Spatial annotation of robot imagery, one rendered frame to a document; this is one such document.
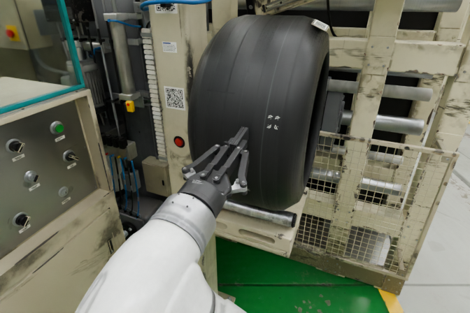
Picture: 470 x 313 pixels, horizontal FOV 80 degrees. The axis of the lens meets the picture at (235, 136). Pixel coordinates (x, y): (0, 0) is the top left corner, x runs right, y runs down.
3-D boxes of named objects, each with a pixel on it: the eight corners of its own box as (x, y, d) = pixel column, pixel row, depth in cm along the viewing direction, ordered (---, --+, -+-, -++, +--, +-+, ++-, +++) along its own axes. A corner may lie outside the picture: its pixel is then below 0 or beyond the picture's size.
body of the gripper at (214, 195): (215, 201, 40) (238, 163, 47) (165, 187, 43) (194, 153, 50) (219, 234, 45) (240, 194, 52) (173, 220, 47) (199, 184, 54)
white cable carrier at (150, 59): (159, 161, 107) (140, 28, 86) (166, 154, 111) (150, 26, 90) (168, 163, 106) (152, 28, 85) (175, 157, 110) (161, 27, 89)
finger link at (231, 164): (210, 178, 47) (217, 180, 47) (236, 142, 56) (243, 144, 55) (212, 195, 49) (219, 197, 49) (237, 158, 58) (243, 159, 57)
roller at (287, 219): (199, 186, 99) (198, 198, 100) (193, 189, 95) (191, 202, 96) (298, 211, 87) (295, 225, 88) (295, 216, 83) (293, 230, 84)
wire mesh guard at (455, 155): (233, 228, 164) (233, 118, 133) (234, 226, 165) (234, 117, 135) (408, 281, 133) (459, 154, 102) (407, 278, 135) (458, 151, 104)
